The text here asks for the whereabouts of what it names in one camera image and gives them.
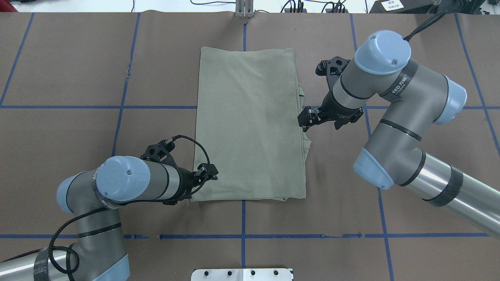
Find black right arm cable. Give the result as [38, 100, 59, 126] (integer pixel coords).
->
[403, 10, 448, 43]

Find olive green long-sleeve shirt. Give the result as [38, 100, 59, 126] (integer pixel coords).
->
[192, 47, 311, 201]

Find black cables behind table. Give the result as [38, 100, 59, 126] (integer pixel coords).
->
[191, 0, 368, 14]

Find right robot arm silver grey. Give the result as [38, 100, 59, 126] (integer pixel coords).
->
[298, 30, 499, 237]

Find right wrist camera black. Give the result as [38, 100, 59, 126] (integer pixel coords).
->
[315, 56, 351, 90]

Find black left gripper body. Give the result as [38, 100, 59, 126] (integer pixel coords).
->
[162, 168, 200, 206]

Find black box with white label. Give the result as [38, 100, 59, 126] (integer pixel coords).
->
[368, 0, 441, 14]

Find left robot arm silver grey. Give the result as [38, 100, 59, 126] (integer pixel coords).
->
[1, 156, 218, 281]

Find grey aluminium camera post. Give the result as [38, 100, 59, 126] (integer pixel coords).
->
[234, 0, 255, 18]

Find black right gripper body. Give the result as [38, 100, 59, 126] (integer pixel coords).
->
[318, 91, 364, 130]

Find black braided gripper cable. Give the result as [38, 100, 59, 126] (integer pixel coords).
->
[48, 135, 211, 274]

